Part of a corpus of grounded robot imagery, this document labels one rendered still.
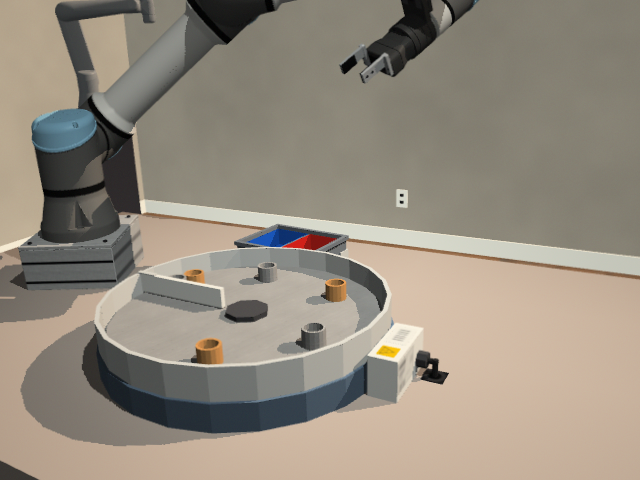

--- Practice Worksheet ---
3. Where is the bronze bushing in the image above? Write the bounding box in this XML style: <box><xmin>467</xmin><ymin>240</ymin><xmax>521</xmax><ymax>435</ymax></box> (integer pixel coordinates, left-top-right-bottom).
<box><xmin>184</xmin><ymin>269</ymin><xmax>205</xmax><ymax>284</ymax></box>
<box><xmin>325</xmin><ymin>279</ymin><xmax>346</xmax><ymax>302</ymax></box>
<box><xmin>195</xmin><ymin>338</ymin><xmax>223</xmax><ymax>364</ymax></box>

